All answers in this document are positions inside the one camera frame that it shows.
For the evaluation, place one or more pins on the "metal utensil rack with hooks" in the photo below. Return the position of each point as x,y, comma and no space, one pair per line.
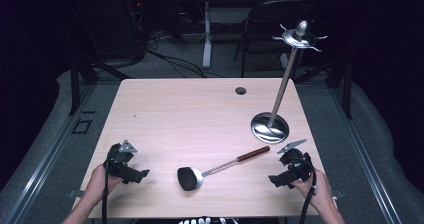
269,127

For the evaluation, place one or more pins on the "aluminium floor rail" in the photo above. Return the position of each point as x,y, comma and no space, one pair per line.
50,157
363,154

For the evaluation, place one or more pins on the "white desk leg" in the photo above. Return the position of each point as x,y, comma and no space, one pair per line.
207,40

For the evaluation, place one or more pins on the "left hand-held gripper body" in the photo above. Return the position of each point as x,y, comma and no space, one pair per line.
118,159

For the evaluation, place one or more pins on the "person's left hand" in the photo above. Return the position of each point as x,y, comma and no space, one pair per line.
99,182

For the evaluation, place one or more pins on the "person's right hand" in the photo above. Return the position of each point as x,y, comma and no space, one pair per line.
318,190

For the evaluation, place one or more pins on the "black metal frame stand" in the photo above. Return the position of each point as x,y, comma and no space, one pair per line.
346,90
76,84

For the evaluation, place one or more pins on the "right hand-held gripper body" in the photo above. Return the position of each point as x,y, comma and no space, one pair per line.
296,160

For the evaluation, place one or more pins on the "black metal chair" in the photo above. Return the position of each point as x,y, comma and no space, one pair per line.
263,34

